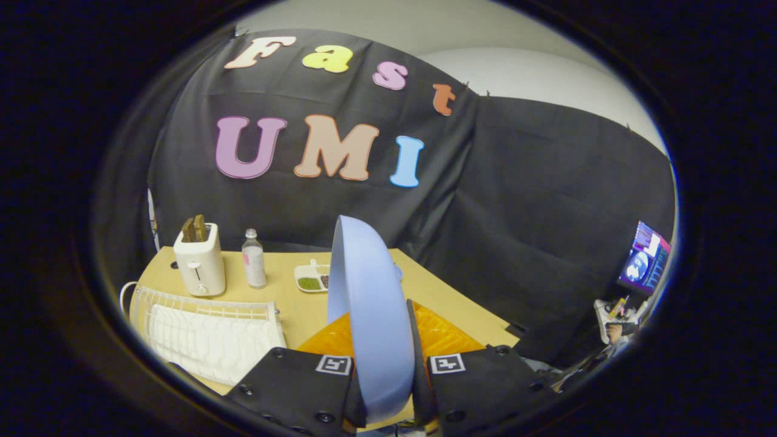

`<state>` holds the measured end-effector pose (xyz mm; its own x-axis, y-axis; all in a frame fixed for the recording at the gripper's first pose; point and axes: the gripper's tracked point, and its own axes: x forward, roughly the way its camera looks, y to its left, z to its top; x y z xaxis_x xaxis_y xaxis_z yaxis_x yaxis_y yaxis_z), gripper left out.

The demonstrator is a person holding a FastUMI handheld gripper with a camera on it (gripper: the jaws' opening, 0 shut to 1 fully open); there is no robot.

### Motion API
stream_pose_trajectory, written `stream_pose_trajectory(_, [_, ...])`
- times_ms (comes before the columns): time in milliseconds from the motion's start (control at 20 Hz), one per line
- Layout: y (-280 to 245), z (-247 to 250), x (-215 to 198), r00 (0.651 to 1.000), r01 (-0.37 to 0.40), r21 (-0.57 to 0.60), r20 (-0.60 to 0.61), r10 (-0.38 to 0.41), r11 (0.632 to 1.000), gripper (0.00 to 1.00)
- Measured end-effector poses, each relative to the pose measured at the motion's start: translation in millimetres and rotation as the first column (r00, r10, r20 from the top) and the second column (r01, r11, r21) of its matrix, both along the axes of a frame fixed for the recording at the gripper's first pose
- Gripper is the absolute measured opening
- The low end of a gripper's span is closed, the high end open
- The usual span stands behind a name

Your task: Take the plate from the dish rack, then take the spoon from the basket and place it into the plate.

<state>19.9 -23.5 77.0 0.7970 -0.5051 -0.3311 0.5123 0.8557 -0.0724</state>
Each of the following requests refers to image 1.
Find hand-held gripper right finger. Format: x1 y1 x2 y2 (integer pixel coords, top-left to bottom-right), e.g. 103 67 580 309
405 299 558 436

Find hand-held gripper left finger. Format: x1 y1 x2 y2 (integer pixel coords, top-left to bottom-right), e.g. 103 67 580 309
225 313 367 436

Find white wire dish rack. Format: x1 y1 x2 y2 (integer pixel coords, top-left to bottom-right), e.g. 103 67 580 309
120 281 287 387

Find light blue plate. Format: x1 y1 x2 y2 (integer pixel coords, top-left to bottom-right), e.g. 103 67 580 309
327 215 416 424

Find white divided snack dish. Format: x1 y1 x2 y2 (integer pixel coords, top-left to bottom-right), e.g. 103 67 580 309
294 259 331 294

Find clear plastic water bottle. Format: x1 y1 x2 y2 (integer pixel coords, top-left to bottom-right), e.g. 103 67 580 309
242 228 268 289

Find white toaster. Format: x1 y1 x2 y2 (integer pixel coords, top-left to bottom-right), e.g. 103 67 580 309
174 223 226 297

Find cluttered desk items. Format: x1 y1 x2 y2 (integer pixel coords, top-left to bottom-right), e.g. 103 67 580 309
594 294 653 345

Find black backdrop cloth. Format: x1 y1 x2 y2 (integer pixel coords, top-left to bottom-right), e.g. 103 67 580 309
94 28 676 368

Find computer monitor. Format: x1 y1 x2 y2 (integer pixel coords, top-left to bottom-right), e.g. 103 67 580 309
617 220 672 296

